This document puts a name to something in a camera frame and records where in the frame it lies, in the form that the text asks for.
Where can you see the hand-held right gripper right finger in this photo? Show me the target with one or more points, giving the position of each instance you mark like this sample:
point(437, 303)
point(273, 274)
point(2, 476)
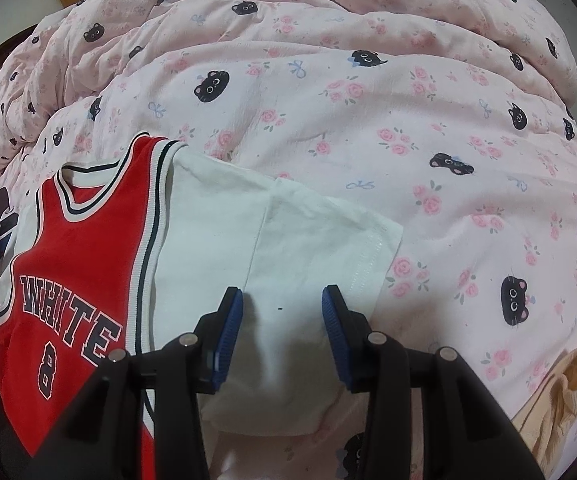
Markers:
point(336, 335)

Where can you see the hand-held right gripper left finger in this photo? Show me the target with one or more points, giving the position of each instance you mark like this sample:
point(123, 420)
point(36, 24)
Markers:
point(228, 332)

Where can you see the red and white jersey shirt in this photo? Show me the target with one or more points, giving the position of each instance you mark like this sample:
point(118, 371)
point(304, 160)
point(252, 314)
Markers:
point(93, 240)

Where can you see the pink cat print bed sheet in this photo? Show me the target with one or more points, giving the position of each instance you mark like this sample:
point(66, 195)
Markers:
point(368, 185)

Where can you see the beige ribbed knit sweater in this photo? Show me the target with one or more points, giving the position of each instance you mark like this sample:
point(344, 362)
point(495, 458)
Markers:
point(558, 410)

